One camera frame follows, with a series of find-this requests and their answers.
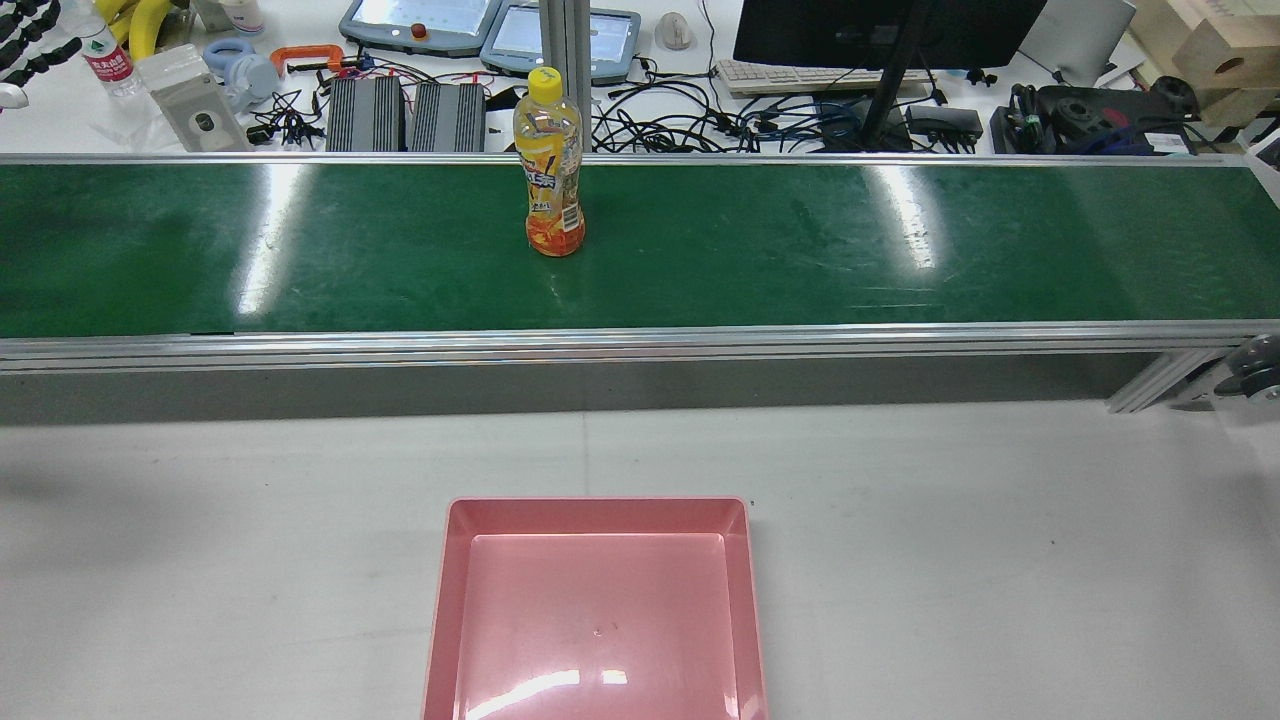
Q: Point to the black computer monitor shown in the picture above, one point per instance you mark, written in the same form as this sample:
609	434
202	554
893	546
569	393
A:
850	30

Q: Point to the green conveyor belt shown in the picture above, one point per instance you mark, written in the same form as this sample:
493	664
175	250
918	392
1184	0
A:
600	348
700	250

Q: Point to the orange clamp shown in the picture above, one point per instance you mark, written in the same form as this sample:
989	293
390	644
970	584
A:
290	55

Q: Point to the clear water bottle red label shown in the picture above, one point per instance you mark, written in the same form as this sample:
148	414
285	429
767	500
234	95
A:
110	62

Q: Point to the light blue headphones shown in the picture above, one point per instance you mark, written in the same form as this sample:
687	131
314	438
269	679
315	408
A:
250	72

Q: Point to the black bulky device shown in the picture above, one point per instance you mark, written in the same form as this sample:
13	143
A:
1080	115

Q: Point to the pink plastic basket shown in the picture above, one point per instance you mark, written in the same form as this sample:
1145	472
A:
600	620

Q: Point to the orange juice bottle yellow cap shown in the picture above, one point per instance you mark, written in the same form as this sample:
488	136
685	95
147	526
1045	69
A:
553	190

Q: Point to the light grey flat panel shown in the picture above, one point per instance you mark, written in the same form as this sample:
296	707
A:
1085	35

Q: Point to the brown cardboard box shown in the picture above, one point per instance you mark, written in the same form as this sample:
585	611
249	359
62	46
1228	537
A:
1160	20

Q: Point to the small white object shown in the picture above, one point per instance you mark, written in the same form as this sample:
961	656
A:
8	92

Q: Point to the white keyboard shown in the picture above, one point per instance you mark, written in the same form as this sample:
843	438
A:
780	75

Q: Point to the black power adapter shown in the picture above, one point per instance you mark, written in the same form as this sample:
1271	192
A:
945	122

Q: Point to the black finned power box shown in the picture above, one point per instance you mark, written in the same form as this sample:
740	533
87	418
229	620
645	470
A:
448	117
365	115

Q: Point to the aluminium profile post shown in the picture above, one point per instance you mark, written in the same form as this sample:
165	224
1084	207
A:
565	40

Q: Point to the wooden box with round hole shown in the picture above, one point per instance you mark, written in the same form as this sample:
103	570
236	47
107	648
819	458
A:
1250	45

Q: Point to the grey teach pendant red button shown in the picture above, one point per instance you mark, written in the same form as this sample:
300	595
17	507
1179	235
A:
380	15

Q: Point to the white cup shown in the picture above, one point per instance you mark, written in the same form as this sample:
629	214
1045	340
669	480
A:
242	14

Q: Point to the grey computer mouse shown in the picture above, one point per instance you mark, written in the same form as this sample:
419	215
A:
675	30

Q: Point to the yellow banana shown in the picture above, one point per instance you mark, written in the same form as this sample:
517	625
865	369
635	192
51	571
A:
112	12
148	28

